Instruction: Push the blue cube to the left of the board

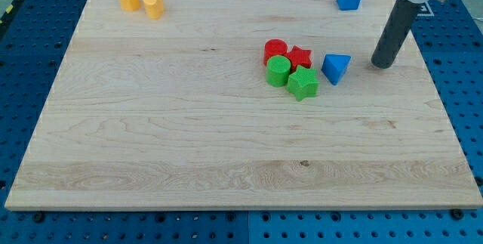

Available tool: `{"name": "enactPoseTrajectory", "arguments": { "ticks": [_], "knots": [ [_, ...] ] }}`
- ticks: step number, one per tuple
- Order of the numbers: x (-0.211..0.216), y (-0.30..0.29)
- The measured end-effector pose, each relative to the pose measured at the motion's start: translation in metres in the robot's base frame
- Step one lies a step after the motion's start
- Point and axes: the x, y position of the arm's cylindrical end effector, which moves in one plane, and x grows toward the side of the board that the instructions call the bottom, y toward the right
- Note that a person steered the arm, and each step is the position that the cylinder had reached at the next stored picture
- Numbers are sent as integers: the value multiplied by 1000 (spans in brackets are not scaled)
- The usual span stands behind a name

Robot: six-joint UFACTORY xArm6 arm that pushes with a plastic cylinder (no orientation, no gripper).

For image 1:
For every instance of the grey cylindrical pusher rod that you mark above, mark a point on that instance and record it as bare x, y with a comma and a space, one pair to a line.
394, 34

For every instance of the blue triangular prism block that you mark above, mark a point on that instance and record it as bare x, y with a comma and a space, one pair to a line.
334, 66

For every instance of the yellow heart block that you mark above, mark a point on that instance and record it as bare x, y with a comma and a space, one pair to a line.
154, 8

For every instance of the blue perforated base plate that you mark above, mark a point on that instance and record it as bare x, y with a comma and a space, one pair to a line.
34, 37

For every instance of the green star block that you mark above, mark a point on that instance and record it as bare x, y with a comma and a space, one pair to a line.
303, 83

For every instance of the red star block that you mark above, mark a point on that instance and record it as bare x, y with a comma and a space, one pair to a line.
299, 57

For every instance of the red cylinder block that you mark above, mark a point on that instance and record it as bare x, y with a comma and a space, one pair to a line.
272, 48

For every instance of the green cylinder block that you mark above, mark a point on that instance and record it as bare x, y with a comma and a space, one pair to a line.
277, 70

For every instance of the wooden board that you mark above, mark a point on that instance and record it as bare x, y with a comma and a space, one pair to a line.
175, 114

